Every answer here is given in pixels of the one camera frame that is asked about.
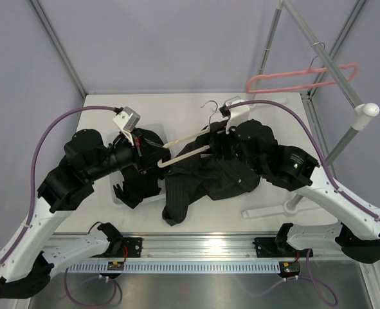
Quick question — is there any white slotted cable duct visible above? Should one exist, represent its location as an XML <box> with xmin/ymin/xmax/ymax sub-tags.
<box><xmin>68</xmin><ymin>261</ymin><xmax>281</xmax><ymax>274</ymax></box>

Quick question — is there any black shirt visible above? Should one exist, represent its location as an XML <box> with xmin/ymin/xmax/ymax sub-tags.
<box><xmin>111</xmin><ymin>128</ymin><xmax>168</xmax><ymax>209</ymax></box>

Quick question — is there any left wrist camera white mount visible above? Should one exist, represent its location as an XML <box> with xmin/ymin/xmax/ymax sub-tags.
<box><xmin>113</xmin><ymin>107</ymin><xmax>141</xmax><ymax>145</ymax></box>

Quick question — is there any clear plastic basket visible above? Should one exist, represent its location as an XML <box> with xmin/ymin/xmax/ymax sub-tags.
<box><xmin>107</xmin><ymin>120</ymin><xmax>168</xmax><ymax>207</ymax></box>

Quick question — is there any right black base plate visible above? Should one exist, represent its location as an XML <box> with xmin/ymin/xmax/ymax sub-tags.
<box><xmin>252</xmin><ymin>237</ymin><xmax>309</xmax><ymax>258</ymax></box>

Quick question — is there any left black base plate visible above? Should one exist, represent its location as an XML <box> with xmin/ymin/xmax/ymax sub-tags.
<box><xmin>94</xmin><ymin>237</ymin><xmax>143</xmax><ymax>258</ymax></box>

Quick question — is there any wooden hanger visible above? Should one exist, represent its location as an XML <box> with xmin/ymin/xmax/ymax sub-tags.
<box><xmin>156</xmin><ymin>100</ymin><xmax>229</xmax><ymax>169</ymax></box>

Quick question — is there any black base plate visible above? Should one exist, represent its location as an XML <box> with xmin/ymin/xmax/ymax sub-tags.
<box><xmin>252</xmin><ymin>237</ymin><xmax>309</xmax><ymax>258</ymax></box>
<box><xmin>94</xmin><ymin>237</ymin><xmax>143</xmax><ymax>258</ymax></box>

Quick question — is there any dark striped shirt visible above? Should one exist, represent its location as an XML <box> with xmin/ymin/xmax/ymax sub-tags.
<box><xmin>161</xmin><ymin>135</ymin><xmax>262</xmax><ymax>227</ymax></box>

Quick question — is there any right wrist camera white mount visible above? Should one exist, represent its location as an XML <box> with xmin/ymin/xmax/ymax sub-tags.
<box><xmin>219</xmin><ymin>97</ymin><xmax>250</xmax><ymax>135</ymax></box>

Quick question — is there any metal clothes rack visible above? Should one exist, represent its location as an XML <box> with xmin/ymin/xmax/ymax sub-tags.
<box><xmin>240</xmin><ymin>0</ymin><xmax>380</xmax><ymax>220</ymax></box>

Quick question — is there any pink hanger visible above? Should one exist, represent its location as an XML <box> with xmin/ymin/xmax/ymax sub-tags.
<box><xmin>245</xmin><ymin>56</ymin><xmax>361</xmax><ymax>95</ymax></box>

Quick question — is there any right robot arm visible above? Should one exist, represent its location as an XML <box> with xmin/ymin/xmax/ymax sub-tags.
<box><xmin>208</xmin><ymin>120</ymin><xmax>380</xmax><ymax>264</ymax></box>

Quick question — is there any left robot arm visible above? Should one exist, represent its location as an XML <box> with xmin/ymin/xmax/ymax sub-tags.
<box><xmin>0</xmin><ymin>129</ymin><xmax>171</xmax><ymax>299</ymax></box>

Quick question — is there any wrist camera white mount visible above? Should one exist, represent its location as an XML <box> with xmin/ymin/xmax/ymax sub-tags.
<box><xmin>113</xmin><ymin>107</ymin><xmax>141</xmax><ymax>145</ymax></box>
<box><xmin>219</xmin><ymin>97</ymin><xmax>250</xmax><ymax>135</ymax></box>

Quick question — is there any aluminium rail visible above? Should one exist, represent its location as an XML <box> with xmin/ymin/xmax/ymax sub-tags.
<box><xmin>48</xmin><ymin>233</ymin><xmax>374</xmax><ymax>261</ymax></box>

